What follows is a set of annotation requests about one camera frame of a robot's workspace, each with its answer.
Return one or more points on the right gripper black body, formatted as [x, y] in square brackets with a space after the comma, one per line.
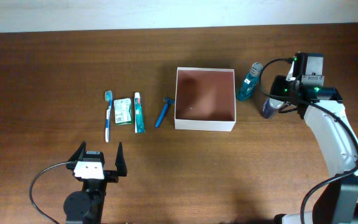
[281, 87]

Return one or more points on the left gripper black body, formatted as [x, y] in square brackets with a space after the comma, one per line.
[111, 176]

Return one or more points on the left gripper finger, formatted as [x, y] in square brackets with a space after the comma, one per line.
[120, 162]
[79, 153]

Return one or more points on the dark blue clear-cap bottle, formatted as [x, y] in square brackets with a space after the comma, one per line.
[270, 107]

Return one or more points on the teal mouthwash bottle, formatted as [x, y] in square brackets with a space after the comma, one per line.
[250, 81]

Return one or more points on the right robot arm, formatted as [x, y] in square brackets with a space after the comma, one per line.
[334, 200]

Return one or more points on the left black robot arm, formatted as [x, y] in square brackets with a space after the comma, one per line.
[86, 205]

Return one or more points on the green white soap box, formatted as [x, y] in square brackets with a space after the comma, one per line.
[123, 111]

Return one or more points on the green white toothpaste tube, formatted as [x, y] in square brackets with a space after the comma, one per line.
[139, 121]

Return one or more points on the blue white toothbrush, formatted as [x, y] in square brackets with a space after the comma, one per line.
[109, 98]

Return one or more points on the blue disposable razor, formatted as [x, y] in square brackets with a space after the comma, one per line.
[168, 103]

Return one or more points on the pink open cardboard box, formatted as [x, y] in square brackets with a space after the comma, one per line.
[205, 99]

